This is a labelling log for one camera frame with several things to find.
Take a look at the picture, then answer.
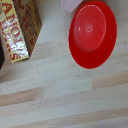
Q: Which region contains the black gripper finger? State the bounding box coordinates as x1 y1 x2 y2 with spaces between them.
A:
0 41 6 70

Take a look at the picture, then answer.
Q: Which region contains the yellow red food box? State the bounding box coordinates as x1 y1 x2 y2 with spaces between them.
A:
0 0 43 64

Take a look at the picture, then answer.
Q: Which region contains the red plastic bowl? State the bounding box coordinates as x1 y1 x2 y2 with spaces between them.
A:
68 0 118 70

